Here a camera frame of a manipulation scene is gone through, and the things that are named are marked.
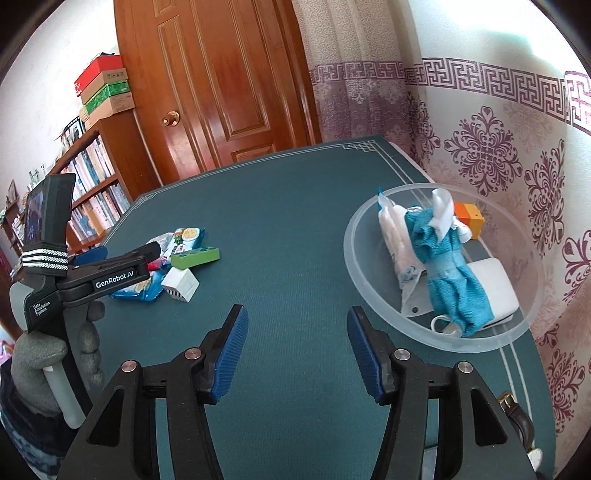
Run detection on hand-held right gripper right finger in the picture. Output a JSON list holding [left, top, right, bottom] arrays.
[[347, 306, 539, 480]]

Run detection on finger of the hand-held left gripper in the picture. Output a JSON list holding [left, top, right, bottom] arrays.
[[74, 247, 109, 267], [104, 243, 163, 270]]

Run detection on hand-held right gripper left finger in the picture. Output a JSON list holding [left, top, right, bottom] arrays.
[[58, 304, 249, 480]]

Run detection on blue cracker packet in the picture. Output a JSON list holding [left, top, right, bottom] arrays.
[[171, 227, 206, 254], [110, 270, 167, 303]]

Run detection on small white box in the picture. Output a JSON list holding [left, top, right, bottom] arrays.
[[161, 267, 200, 303]]

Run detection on green toy block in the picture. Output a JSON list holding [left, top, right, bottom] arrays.
[[170, 246, 221, 270]]

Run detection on clear plastic bowl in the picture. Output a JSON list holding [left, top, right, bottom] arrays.
[[343, 184, 546, 354]]

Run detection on person's left forearm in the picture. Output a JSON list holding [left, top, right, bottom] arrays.
[[0, 364, 81, 480]]

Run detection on person's left hand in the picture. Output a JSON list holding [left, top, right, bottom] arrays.
[[11, 302, 106, 414]]

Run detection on small wooden shelf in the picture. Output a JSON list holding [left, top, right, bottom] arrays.
[[0, 200, 26, 259]]

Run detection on rows of books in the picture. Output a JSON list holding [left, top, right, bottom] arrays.
[[51, 138, 130, 241]]

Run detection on teal towel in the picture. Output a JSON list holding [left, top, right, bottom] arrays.
[[404, 205, 492, 337]]

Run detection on wooden bookshelf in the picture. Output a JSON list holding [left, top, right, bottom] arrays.
[[21, 108, 162, 259]]

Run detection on white face mask packet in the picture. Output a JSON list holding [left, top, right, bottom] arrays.
[[376, 187, 430, 317]]

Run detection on teal table mat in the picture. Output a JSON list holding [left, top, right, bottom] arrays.
[[99, 135, 555, 480]]

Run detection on white power adapter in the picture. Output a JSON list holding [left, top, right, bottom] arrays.
[[466, 258, 520, 330]]

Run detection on green cardboard box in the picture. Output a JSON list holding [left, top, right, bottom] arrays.
[[81, 79, 130, 104], [84, 92, 136, 116]]

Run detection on white cloth strip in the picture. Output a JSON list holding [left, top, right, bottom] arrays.
[[427, 188, 472, 243]]

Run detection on orange and yellow block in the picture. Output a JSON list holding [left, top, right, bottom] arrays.
[[454, 202, 485, 241]]

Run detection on red cardboard box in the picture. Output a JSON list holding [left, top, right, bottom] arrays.
[[74, 55, 125, 90]]

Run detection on wooden door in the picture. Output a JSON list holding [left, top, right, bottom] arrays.
[[113, 0, 324, 185]]

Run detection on purple patterned curtain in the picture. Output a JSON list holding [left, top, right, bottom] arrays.
[[291, 0, 591, 462]]

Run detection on white cable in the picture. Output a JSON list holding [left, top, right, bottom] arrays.
[[429, 314, 462, 335]]

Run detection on black and white picture frame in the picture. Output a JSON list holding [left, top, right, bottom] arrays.
[[60, 117, 86, 148]]

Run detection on brown leather strap watch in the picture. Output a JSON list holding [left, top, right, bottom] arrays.
[[499, 391, 543, 467]]

